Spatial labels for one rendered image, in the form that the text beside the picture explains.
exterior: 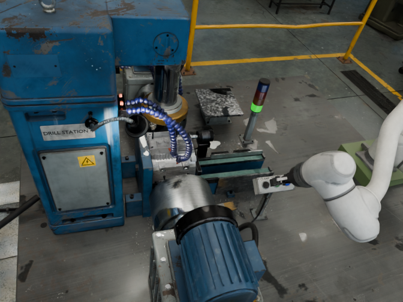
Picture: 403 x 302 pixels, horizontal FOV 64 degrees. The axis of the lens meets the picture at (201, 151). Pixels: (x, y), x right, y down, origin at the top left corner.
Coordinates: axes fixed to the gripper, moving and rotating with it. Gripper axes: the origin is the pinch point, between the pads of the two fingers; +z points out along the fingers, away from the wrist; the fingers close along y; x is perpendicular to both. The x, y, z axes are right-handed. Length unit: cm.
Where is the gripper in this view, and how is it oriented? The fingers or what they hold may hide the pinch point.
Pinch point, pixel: (275, 181)
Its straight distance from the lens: 131.9
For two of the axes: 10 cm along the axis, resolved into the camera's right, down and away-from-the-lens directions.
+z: -2.5, 2.1, 9.4
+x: 1.3, 9.7, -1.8
